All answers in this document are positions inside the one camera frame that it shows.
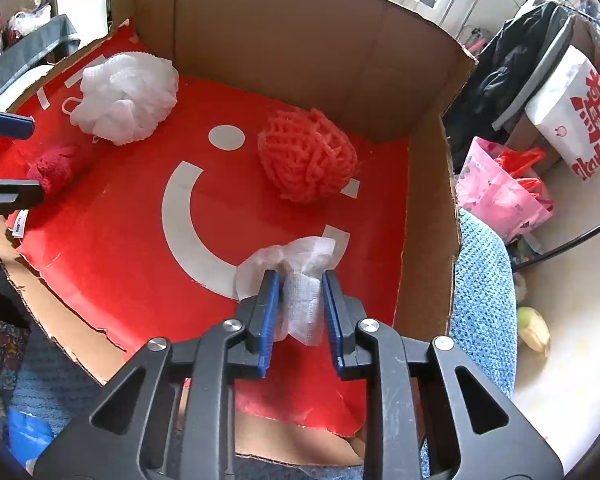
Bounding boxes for red fluffy cloth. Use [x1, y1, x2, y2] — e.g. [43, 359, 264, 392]
[27, 143, 95, 200]

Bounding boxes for white mesh bath pouf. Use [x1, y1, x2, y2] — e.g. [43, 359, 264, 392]
[61, 52, 180, 146]

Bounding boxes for red foam net ball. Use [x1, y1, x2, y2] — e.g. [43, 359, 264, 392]
[257, 107, 358, 204]

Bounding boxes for green yellow plush toy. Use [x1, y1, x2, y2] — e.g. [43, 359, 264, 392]
[517, 307, 550, 356]

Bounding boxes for pink plastic bag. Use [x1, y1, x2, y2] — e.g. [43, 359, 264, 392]
[455, 138, 554, 243]

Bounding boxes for blue knitted table cloth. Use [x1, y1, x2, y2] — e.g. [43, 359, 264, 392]
[0, 207, 519, 480]

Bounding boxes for brown cardboard box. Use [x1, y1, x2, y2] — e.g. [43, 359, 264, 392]
[0, 0, 479, 466]

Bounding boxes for black hanging jacket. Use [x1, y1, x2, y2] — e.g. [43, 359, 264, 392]
[443, 0, 570, 172]

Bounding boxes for white bag red characters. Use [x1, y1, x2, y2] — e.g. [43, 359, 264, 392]
[524, 46, 600, 181]

